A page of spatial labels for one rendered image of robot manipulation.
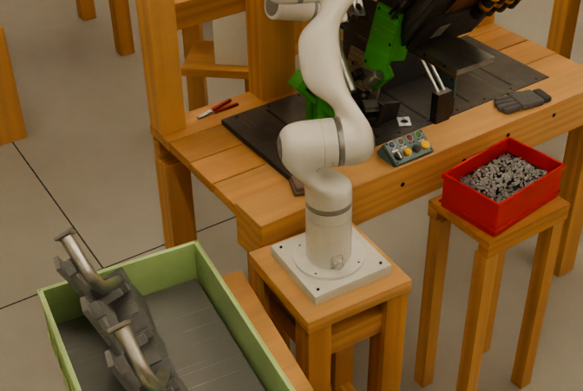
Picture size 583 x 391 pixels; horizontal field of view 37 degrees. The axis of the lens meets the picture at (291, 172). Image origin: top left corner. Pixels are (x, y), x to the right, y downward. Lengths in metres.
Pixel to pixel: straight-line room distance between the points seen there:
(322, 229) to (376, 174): 0.47
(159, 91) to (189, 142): 0.19
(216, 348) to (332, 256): 0.38
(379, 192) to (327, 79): 0.66
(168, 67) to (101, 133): 1.90
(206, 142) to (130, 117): 1.95
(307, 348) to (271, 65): 1.09
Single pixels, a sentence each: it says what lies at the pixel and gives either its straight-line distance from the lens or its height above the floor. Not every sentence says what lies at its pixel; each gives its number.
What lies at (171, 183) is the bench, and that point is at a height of 0.69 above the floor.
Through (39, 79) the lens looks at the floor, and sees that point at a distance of 5.24.
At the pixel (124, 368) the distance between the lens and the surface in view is 1.74.
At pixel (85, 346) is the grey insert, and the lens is 2.20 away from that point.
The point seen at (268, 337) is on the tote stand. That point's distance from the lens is 2.24.
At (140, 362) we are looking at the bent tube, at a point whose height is 1.14.
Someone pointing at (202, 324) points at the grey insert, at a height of 0.85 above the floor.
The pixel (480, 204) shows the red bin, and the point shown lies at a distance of 2.55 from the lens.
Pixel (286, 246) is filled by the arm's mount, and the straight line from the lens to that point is 2.36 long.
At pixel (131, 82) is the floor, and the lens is 5.07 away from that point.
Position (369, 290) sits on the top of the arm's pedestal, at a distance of 2.28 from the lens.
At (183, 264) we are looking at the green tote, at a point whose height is 0.90.
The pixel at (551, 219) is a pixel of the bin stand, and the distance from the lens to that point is 2.74.
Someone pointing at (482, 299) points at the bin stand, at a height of 0.57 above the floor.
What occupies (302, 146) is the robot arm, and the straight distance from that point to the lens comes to 2.04.
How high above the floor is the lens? 2.38
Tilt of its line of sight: 35 degrees down
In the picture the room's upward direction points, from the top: 1 degrees counter-clockwise
